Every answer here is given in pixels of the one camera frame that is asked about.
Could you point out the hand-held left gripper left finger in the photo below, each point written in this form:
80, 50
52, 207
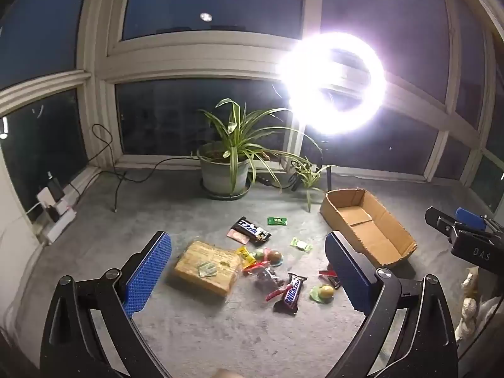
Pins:
149, 271

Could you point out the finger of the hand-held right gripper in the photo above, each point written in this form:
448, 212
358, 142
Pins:
441, 222
470, 218

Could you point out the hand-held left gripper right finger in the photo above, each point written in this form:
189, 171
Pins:
346, 275

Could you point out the small brown candy bar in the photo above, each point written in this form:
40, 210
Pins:
331, 278

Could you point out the green and yellow jelly cup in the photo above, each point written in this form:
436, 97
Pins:
323, 293

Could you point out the brown cardboard box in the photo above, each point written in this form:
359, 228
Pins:
378, 240

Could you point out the light green candy packet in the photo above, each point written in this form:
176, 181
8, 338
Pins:
301, 244

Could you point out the brown nougat chocolate bar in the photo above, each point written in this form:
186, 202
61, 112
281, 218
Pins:
292, 293

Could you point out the sliced bread packet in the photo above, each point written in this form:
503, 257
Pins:
206, 267

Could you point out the red candy wrapper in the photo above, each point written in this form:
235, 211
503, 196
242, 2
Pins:
256, 266
276, 293

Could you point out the brown ball candy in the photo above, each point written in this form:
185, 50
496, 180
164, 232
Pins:
275, 258

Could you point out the clear bag of dark candies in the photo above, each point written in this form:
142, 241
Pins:
268, 278

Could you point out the small green jelly cup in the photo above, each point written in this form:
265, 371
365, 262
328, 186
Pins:
259, 255

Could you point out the yellow candy packet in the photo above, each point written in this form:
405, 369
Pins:
246, 256

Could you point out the dark green candy packet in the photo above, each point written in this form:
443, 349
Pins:
277, 221

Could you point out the pink snack packet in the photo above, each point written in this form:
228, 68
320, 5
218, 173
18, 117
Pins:
236, 237

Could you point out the black light stand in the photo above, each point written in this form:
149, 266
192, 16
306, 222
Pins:
330, 177

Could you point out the small spider plantlet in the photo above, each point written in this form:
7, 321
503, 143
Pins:
309, 181

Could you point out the white power strip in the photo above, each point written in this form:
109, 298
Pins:
59, 220

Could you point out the dark brown chocolate bar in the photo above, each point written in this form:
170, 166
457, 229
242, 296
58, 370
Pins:
251, 230

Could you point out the dark green pot saucer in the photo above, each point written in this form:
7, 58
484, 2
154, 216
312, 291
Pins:
226, 196

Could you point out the grey plant pot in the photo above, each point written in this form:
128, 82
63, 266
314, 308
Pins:
222, 173

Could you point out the black power adapter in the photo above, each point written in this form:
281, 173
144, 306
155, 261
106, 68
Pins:
56, 187

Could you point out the spider plant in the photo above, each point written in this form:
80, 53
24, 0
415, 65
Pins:
236, 134

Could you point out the white window frame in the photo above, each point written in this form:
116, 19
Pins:
197, 55

